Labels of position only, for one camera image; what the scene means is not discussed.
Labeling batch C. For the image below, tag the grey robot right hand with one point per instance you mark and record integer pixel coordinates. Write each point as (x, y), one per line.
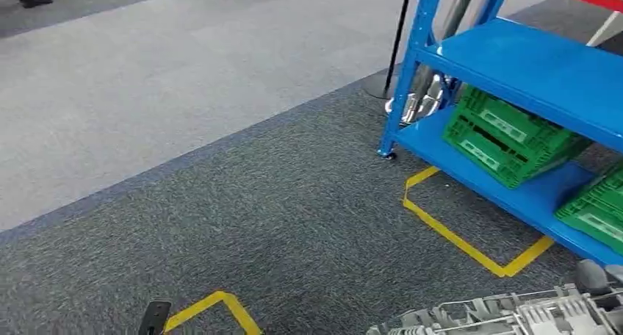
(594, 277)

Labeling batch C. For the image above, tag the grey plastic crate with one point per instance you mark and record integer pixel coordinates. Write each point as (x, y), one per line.
(535, 318)

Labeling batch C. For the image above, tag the green plastic crate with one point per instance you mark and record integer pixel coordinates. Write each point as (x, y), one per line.
(598, 201)
(535, 152)

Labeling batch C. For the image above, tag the yellow floor tape mark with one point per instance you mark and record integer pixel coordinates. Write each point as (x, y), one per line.
(438, 225)
(194, 309)

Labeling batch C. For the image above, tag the blue metal shelf rack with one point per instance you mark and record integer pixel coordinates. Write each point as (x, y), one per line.
(535, 65)

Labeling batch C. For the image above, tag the chrome stanchion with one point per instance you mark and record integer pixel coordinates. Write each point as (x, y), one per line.
(430, 101)

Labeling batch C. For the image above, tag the white desk leg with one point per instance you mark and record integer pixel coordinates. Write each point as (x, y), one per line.
(608, 28)

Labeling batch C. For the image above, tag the thin black stanchion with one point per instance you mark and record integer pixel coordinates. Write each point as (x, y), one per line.
(375, 87)

